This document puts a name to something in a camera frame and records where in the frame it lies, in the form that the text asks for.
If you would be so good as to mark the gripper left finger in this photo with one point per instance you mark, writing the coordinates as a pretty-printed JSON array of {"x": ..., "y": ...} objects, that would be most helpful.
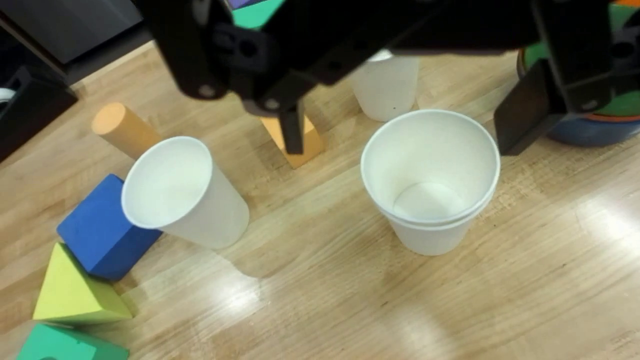
[{"x": 200, "y": 55}]

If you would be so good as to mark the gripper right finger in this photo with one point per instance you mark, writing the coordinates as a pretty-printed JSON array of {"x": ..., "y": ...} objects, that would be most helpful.
[{"x": 575, "y": 60}]

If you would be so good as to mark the purple foam block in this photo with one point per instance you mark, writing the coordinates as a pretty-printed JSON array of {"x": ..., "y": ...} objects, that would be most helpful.
[{"x": 240, "y": 3}]

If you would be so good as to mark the green foam block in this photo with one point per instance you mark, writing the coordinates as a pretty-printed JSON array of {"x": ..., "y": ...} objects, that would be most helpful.
[
  {"x": 255, "y": 15},
  {"x": 65, "y": 345}
]

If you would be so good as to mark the stack of coloured bowls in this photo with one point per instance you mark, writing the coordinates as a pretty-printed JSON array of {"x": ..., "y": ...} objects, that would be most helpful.
[{"x": 600, "y": 130}]

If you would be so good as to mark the orange cylinder foam block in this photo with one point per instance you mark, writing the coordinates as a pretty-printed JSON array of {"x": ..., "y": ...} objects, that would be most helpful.
[{"x": 127, "y": 130}]

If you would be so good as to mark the black flat panel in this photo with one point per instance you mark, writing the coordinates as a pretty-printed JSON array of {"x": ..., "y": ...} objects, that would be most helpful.
[{"x": 65, "y": 30}]

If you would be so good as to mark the orange wedge foam block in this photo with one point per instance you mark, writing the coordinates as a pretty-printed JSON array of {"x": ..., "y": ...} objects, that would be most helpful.
[{"x": 312, "y": 145}]

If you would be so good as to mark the white paper cup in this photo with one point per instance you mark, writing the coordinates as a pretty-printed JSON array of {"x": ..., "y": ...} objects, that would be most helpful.
[
  {"x": 385, "y": 90},
  {"x": 200, "y": 200}
]

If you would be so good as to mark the black box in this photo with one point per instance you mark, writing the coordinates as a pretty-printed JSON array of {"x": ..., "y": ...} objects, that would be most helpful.
[{"x": 30, "y": 110}]

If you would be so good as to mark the stack of white paper cups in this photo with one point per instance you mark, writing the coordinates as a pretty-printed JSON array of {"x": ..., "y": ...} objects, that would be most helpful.
[{"x": 430, "y": 165}]

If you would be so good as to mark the blue foam block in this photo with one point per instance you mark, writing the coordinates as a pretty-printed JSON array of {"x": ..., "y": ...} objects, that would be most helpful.
[{"x": 100, "y": 235}]

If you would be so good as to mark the yellow-green pyramid foam block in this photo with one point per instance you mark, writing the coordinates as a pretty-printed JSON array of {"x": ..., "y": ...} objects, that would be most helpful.
[{"x": 70, "y": 295}]

